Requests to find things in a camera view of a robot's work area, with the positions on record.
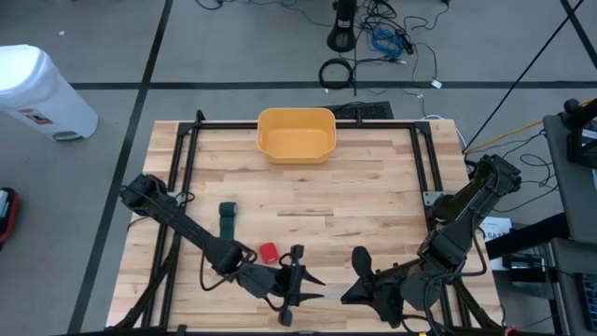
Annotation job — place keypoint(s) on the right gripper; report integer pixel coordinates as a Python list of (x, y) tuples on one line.
[(396, 289)]

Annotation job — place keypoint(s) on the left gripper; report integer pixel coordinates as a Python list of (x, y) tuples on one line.
[(270, 280)]

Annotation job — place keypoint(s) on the red elastic bandage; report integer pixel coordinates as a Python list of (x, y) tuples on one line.
[(269, 253)]

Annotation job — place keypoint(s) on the green elastic bandage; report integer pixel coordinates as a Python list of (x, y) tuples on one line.
[(227, 219)]

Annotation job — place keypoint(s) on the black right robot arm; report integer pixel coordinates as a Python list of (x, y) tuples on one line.
[(466, 219)]

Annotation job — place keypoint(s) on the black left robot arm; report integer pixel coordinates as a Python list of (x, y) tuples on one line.
[(186, 228)]

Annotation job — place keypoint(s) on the silver mounting plate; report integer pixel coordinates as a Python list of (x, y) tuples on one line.
[(429, 197)]

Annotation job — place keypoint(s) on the yellow plastic bin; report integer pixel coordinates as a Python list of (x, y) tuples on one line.
[(296, 144)]

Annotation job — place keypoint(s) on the white printed box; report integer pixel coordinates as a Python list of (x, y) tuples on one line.
[(496, 231)]

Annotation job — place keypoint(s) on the black slanted beam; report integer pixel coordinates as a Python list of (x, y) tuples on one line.
[(527, 235)]

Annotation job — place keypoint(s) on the black keyboard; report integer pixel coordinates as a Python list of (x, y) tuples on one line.
[(368, 111)]

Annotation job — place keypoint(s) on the grey equipment cabinet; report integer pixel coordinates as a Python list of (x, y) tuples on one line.
[(564, 261)]

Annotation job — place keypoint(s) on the grey desk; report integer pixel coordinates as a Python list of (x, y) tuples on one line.
[(573, 196)]

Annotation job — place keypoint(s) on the black stand base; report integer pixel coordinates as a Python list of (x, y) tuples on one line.
[(342, 37)]

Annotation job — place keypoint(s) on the black power adapter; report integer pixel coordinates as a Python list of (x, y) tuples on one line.
[(407, 44)]

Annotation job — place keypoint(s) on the black desk equipment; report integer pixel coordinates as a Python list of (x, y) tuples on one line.
[(580, 140)]

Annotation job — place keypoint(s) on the thin black slanted pole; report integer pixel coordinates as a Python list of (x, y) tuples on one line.
[(522, 77)]

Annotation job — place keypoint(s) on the red and black device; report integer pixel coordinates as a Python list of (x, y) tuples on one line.
[(11, 214)]

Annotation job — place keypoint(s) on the white trash can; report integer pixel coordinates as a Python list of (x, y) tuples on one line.
[(37, 93)]

